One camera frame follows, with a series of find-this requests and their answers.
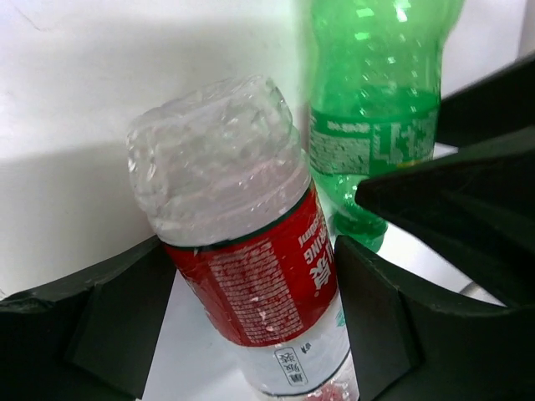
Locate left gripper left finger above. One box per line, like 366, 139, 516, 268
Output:
1, 237, 176, 400

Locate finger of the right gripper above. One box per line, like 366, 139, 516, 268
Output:
355, 150, 534, 307
436, 53, 534, 148

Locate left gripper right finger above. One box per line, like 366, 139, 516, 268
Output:
334, 236, 534, 400

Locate green bottle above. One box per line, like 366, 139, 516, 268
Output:
309, 0, 463, 251

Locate red label red cap bottle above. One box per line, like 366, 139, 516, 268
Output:
126, 76, 359, 400

